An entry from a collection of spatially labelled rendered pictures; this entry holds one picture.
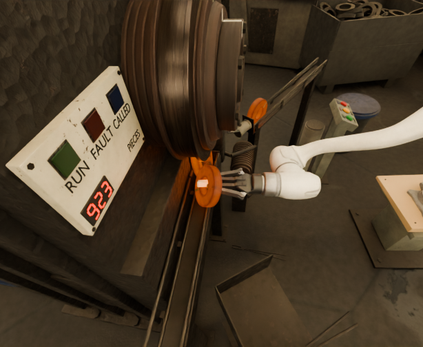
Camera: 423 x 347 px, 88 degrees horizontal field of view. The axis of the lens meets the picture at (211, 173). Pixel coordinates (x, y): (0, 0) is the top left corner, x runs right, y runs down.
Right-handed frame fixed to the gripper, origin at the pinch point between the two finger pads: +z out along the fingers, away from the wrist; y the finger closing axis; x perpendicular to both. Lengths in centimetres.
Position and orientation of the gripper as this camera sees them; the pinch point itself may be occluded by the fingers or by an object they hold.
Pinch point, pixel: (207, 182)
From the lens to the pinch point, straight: 81.2
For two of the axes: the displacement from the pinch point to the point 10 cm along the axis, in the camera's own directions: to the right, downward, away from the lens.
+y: 0.2, -8.3, 5.6
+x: 0.2, -5.6, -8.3
